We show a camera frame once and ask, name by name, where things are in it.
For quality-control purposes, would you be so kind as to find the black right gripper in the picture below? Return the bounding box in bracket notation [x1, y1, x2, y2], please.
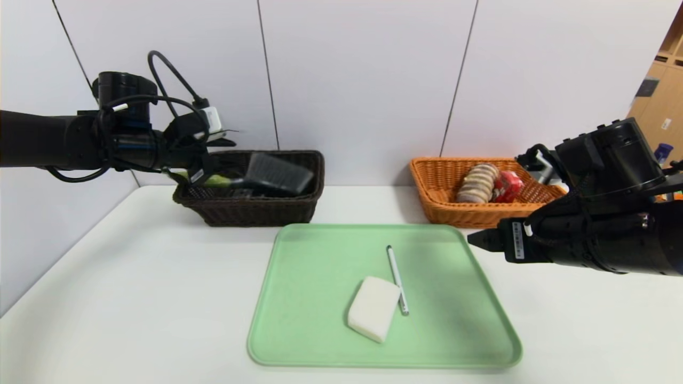
[467, 201, 590, 266]

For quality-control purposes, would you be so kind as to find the red-wrapped cookie pack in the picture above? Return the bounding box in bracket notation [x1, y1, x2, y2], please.
[492, 171, 525, 203]

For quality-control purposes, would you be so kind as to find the white pen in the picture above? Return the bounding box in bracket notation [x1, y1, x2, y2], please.
[386, 245, 410, 316]

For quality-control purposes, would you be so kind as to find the white sponge block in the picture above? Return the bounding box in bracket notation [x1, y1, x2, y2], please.
[347, 276, 401, 343]

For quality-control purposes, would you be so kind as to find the dark brush with green handle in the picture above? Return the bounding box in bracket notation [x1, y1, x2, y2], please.
[171, 152, 314, 196]

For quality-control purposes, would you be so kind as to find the orange wicker basket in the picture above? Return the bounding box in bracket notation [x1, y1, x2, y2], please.
[409, 157, 567, 229]

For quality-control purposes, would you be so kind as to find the dark brown wicker basket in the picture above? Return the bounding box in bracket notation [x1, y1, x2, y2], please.
[173, 150, 325, 228]

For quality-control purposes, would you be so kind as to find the light green plastic tray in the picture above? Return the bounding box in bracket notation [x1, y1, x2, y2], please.
[247, 223, 523, 369]

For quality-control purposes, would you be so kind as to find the wooden cabinet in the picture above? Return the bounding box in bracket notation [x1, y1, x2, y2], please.
[627, 5, 683, 166]

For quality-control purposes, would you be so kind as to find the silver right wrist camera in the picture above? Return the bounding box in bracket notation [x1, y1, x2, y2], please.
[515, 144, 569, 187]

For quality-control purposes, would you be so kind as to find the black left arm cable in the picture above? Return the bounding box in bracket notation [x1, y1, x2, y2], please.
[148, 51, 210, 107]

